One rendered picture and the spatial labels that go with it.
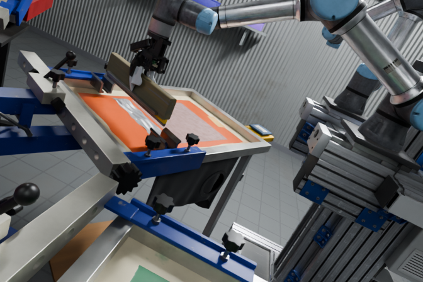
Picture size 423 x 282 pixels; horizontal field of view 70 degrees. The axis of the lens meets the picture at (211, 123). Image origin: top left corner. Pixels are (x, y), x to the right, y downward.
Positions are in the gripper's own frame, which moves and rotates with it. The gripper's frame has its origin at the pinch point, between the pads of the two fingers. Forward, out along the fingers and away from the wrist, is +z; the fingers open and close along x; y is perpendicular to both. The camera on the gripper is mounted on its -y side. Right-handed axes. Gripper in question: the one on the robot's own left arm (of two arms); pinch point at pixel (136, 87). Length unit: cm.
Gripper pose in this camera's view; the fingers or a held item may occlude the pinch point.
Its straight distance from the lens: 109.3
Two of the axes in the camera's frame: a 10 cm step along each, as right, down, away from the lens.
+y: 6.6, 5.1, -5.5
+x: 6.4, -0.1, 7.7
